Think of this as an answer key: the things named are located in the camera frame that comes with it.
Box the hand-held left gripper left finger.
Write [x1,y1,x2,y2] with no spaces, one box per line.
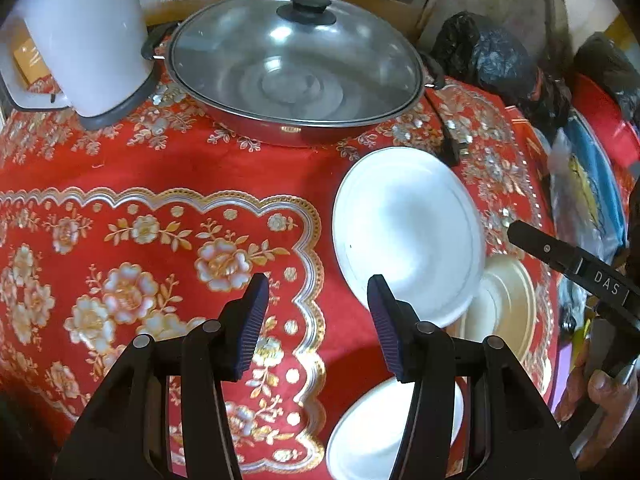
[52,272,271,480]

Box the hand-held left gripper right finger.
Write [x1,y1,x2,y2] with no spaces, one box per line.
[366,275,581,480]

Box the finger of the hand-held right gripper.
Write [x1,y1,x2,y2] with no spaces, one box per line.
[506,219,583,273]

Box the cream plastic colander bowl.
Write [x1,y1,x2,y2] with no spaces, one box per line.
[447,254,538,363]

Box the white plate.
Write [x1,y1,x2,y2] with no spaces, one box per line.
[332,146,487,327]

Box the white bowl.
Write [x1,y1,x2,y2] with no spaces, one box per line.
[325,376,463,480]

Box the person's right hand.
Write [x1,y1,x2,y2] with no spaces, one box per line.
[552,340,640,471]

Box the blue plastic basin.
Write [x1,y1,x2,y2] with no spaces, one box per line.
[565,110,630,251]

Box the red plastic basin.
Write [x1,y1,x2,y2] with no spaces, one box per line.
[565,72,640,211]

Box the black plastic bag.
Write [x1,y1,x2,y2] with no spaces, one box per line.
[430,10,571,131]
[570,32,640,126]

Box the red floral tablecloth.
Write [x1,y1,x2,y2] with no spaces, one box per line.
[0,45,566,480]

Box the steel pot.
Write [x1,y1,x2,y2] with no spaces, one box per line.
[141,0,443,148]

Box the glass pot lid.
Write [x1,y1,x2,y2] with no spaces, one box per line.
[167,0,426,126]

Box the white electric kettle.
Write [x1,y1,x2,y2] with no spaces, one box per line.
[0,0,161,132]

